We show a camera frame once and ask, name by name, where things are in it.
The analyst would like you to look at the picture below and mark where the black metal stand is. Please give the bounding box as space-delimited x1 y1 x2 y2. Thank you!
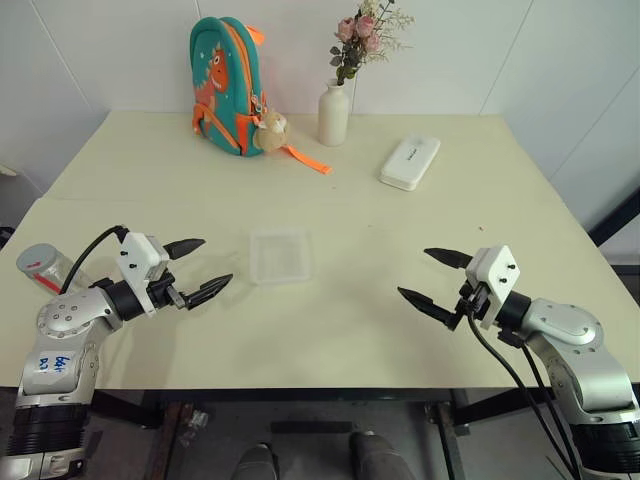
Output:
586 182 640 247

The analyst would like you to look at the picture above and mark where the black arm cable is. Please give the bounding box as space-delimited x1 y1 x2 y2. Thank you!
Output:
466 308 576 480
517 342 591 480
58 225 127 296

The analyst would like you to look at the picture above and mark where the black table frame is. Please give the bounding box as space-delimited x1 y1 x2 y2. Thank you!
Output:
89 386 474 480

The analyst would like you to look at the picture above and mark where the beige plush toy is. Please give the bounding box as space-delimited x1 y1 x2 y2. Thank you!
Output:
251 108 292 152

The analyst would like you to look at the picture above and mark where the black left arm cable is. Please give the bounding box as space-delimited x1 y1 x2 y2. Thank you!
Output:
58 225 127 296

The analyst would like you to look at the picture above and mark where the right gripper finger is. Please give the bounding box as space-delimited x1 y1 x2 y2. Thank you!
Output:
396 285 459 331
423 246 474 272

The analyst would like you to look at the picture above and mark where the white rectangular case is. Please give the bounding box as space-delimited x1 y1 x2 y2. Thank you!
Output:
376 133 443 193

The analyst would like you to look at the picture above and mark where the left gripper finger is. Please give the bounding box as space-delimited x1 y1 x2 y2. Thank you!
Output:
184 272 235 312
162 238 207 262

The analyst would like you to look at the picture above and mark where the white ceramic vase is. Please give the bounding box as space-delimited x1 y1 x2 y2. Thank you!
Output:
317 79 351 148

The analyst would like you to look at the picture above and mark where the clear plastic container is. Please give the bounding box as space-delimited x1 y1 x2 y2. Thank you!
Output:
248 226 314 287
28 252 92 297

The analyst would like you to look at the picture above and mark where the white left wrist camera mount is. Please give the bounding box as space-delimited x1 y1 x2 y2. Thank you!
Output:
117 230 172 319

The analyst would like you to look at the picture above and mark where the dark rounded shape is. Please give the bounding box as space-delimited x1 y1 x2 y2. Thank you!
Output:
347 430 407 480
233 441 280 480

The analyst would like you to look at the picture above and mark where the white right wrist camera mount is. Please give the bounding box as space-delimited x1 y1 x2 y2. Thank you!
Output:
464 244 524 331

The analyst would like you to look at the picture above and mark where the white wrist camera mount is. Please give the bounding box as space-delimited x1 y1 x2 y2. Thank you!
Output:
464 244 524 331
117 230 172 319

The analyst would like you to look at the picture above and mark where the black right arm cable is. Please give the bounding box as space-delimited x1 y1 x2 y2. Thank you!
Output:
466 308 576 480
517 342 591 480

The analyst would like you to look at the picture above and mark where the teal dinosaur backpack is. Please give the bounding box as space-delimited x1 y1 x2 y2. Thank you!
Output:
188 16 334 177

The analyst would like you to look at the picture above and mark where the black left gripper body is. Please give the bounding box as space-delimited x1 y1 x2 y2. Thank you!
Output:
147 272 194 311

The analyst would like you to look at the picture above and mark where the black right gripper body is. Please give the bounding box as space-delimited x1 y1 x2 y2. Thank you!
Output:
448 281 495 332

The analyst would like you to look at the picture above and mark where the pink flower bouquet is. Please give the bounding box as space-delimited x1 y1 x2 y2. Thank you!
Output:
328 0 417 87

